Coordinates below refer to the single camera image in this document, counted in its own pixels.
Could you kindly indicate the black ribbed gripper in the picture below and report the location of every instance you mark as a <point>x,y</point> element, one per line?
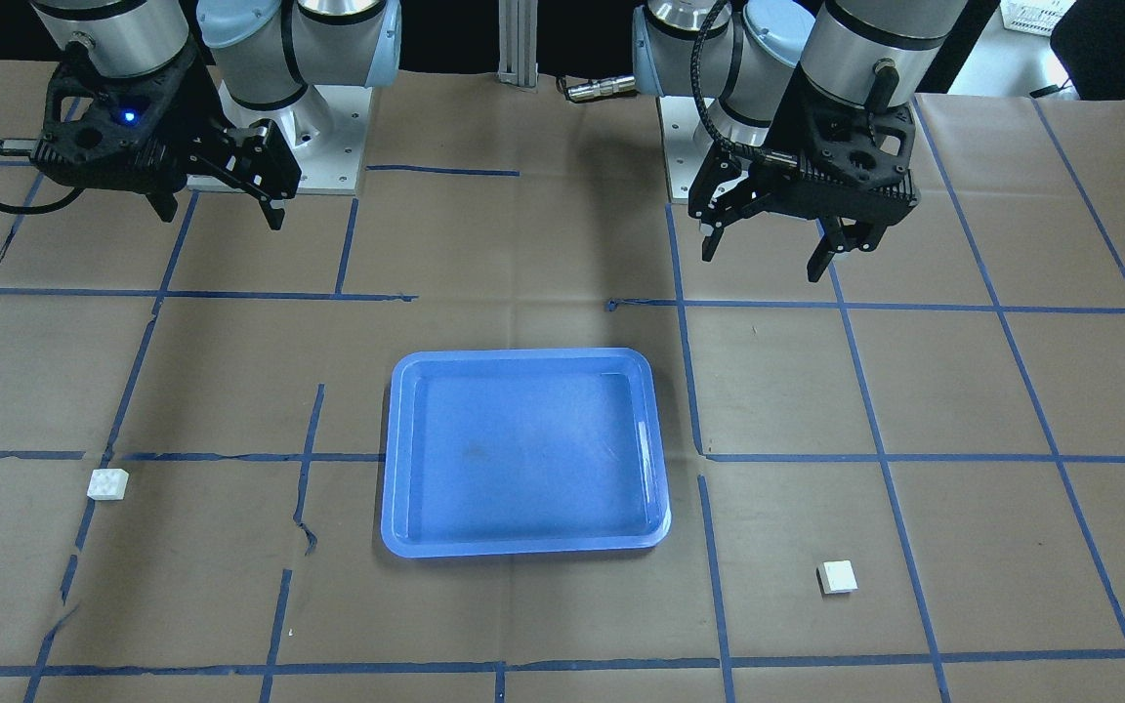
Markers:
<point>775,130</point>

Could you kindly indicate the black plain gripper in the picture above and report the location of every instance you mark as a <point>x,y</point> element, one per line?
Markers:
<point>193,109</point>

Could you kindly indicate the white block with studs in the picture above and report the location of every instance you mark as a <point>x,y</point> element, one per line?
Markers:
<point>107,484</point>

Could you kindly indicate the white square block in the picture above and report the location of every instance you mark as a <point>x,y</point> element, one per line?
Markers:
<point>837,577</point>

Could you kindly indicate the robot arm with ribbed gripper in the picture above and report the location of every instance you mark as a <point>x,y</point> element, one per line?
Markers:
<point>741,61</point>

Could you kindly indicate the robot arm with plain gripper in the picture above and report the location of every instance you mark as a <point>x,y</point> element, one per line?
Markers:
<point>270,53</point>

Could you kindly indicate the blue plastic tray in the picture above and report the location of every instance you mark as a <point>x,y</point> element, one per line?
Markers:
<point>523,452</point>

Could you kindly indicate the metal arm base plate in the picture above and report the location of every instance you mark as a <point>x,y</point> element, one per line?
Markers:
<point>327,129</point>

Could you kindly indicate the aluminium frame post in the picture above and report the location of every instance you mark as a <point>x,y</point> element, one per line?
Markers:
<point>517,30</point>

